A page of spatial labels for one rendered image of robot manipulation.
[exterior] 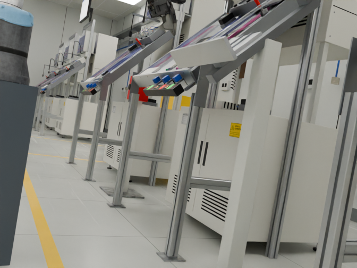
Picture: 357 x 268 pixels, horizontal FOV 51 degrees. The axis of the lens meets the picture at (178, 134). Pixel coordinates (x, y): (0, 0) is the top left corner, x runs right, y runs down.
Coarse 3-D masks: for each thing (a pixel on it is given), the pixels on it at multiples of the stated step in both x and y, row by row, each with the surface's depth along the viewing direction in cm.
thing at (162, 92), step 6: (168, 84) 157; (180, 84) 147; (192, 84) 147; (144, 90) 174; (150, 90) 167; (156, 90) 161; (162, 90) 155; (168, 90) 150; (174, 90) 146; (180, 90) 147; (186, 90) 146; (174, 96) 149
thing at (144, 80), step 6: (156, 72) 175; (162, 72) 168; (168, 72) 162; (174, 72) 157; (180, 72) 152; (186, 72) 148; (138, 78) 199; (144, 78) 191; (150, 78) 184; (186, 78) 151; (192, 78) 147; (138, 84) 205; (144, 84) 197; (150, 84) 189; (162, 84) 177; (186, 84) 155
